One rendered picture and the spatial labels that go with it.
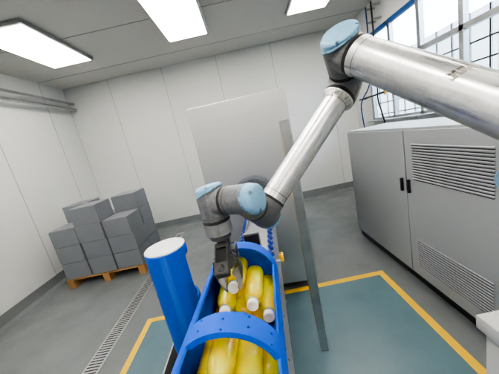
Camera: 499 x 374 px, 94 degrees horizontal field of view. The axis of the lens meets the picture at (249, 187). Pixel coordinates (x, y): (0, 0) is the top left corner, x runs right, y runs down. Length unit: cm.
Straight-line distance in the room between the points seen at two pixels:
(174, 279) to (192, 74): 450
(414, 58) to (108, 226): 384
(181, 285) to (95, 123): 491
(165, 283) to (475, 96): 169
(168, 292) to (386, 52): 168
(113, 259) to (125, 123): 297
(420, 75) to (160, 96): 524
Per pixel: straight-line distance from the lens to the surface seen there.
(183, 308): 186
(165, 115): 556
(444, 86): 68
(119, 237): 399
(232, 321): 66
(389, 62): 75
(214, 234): 76
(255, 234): 144
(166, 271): 172
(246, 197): 64
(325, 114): 87
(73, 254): 443
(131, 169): 590
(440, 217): 228
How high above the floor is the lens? 165
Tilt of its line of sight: 12 degrees down
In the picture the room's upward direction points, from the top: 12 degrees counter-clockwise
